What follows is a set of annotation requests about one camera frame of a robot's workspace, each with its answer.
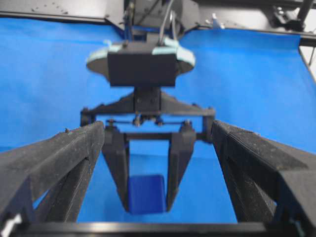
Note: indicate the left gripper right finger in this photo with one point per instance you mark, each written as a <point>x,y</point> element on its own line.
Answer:
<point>266,179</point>

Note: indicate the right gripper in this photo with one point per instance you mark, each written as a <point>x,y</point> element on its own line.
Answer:
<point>150,104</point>

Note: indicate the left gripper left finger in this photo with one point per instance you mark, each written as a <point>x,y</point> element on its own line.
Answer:
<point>47,181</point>

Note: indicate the blue block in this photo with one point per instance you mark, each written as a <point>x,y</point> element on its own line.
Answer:
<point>146,194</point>

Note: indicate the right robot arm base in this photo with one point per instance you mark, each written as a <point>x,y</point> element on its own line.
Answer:
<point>140,19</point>

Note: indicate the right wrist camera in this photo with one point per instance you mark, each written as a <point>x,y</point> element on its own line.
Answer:
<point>142,64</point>

